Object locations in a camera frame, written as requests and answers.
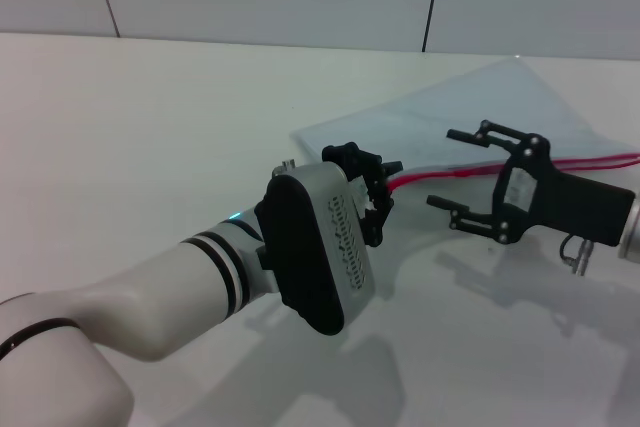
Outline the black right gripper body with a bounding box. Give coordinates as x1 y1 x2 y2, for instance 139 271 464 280
491 145 636 249

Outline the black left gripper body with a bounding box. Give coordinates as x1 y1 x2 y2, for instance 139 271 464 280
321 142 389 221

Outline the clear document bag red zipper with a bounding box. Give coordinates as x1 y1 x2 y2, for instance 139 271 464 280
289 57 640 194

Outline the silver right wrist cable connector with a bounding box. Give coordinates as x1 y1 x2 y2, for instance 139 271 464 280
559 233 595 277

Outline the silver wrist cable connector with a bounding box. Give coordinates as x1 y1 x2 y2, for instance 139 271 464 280
559 233 595 277
271 158 300 178

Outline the silver black wrist camera housing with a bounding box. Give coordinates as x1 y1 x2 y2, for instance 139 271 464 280
254 162 379 338

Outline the silver left wrist cable connector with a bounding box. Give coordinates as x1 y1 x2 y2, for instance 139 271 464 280
271 158 300 178

